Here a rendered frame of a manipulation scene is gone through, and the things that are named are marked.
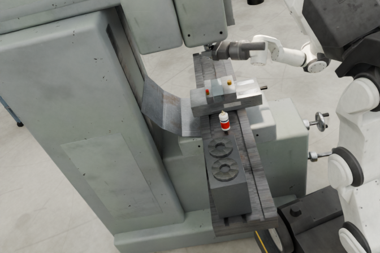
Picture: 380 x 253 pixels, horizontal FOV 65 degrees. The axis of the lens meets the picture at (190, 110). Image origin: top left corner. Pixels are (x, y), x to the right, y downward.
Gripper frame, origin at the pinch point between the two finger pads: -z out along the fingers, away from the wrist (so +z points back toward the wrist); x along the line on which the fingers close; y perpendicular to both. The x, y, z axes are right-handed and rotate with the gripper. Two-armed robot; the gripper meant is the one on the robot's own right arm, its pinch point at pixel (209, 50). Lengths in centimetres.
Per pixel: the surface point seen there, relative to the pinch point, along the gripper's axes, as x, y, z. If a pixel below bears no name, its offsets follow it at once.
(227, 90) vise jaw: 4.2, 19.5, 6.8
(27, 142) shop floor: -13, 120, -241
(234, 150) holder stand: 47, 12, 23
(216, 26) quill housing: 7.0, -15.2, 8.7
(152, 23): 19.1, -23.8, -12.1
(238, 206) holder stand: 60, 25, 27
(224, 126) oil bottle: 20.9, 27.8, 8.9
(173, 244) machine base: 47, 115, -32
